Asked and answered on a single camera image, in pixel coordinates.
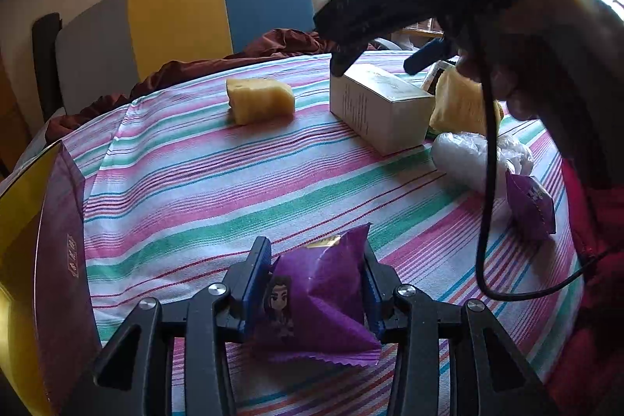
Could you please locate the yellow sponge cake piece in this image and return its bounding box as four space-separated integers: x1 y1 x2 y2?
226 77 296 125
428 67 505 139

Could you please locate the gold tin box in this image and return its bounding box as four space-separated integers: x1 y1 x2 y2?
0 138 103 416

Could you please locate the grey yellow blue chair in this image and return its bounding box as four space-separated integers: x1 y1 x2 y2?
55 0 315 117

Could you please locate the black cable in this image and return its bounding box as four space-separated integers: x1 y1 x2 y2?
458 21 612 300

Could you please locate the white carton box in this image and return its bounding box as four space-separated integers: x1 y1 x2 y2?
330 64 436 156

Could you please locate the purple cartoon snack packet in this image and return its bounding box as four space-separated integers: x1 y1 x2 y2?
250 223 383 368
504 169 557 242

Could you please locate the person's right forearm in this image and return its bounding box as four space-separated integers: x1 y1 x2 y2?
536 30 624 195

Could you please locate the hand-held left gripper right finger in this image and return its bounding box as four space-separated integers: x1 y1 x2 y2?
363 244 547 416

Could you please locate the striped tablecloth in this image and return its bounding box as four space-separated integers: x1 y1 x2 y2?
10 50 586 416

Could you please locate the clear plastic bag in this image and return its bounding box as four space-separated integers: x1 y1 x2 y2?
495 134 535 178

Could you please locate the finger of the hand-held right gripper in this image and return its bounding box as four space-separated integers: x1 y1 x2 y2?
329 39 365 78
404 36 453 75

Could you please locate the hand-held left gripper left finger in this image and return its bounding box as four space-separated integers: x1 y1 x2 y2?
61 236 273 416

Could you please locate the brown cloth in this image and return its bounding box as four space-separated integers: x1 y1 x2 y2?
46 28 337 141

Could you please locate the person's red jacket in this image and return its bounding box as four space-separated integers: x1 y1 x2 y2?
543 157 624 416

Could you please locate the white towel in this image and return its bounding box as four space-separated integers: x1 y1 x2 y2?
431 130 510 195

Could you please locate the person's right hand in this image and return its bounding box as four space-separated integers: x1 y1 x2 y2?
456 0 624 121

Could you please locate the wooden wardrobe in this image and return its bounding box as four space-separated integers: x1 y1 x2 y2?
0 50 32 178

